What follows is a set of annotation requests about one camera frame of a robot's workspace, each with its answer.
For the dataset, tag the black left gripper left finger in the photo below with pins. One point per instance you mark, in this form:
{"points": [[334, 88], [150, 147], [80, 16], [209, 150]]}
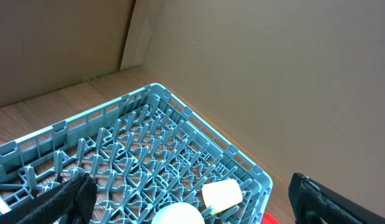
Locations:
{"points": [[71, 202]]}

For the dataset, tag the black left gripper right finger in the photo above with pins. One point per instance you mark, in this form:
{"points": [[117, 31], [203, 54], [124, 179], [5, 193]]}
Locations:
{"points": [[313, 203]]}

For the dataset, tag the yellow plastic cup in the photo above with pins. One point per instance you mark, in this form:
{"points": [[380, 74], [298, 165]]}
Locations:
{"points": [[221, 195]]}

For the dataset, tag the light green bowl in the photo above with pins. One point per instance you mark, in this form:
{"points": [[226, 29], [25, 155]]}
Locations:
{"points": [[178, 213]]}

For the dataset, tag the grey dishwasher rack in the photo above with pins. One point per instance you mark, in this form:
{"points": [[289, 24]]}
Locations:
{"points": [[145, 150]]}

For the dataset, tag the red plastic tray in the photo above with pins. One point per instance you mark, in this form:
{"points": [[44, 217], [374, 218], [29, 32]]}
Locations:
{"points": [[269, 219]]}

